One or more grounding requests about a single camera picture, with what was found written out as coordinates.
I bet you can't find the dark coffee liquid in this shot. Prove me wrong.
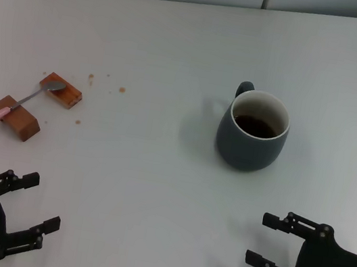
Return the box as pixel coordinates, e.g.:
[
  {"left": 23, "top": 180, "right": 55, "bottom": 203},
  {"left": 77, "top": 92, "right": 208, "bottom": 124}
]
[{"left": 230, "top": 114, "right": 280, "bottom": 142}]

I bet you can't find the flat grooved wooden block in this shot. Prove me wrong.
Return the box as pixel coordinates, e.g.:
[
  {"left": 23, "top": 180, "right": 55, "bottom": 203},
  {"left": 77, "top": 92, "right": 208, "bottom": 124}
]
[{"left": 35, "top": 70, "right": 87, "bottom": 112}]

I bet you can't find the dark grey ceramic cup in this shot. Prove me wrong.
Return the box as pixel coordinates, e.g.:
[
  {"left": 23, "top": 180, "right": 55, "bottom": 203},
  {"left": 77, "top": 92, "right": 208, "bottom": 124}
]
[{"left": 211, "top": 77, "right": 297, "bottom": 178}]

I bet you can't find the notched wooden rest block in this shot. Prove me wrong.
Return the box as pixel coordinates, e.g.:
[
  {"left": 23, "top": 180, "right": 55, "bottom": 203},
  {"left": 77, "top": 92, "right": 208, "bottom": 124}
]
[{"left": 0, "top": 93, "right": 46, "bottom": 144}]

